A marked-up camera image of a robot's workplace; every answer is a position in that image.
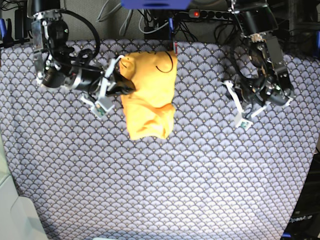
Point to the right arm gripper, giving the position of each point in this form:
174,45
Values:
105,83

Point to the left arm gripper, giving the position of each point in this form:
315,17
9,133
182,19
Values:
261,91

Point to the yellow T-shirt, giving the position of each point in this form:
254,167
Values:
149,111

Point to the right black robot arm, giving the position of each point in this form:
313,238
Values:
56,67

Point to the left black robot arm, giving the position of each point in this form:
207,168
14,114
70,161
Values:
257,24

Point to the blue fan-patterned table cloth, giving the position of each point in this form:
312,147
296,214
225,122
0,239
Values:
208,180

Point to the red table clamp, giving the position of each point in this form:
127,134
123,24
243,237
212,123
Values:
174,46

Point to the blue box overhead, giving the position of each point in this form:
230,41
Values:
156,4

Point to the black power strip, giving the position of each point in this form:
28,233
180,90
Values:
209,15

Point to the black OpenArm case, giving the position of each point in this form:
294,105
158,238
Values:
304,223

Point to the white plastic bin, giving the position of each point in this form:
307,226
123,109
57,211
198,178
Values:
18,216

